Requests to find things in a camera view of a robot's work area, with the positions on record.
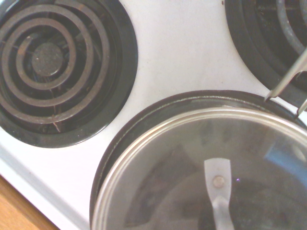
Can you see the black coil stove burner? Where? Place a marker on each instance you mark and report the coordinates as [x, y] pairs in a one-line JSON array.
[[251, 36], [48, 60]]

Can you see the white electric stove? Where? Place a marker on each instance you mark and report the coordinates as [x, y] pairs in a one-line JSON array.
[[180, 48]]

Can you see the black pot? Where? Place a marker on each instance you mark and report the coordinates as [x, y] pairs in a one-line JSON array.
[[204, 93]]

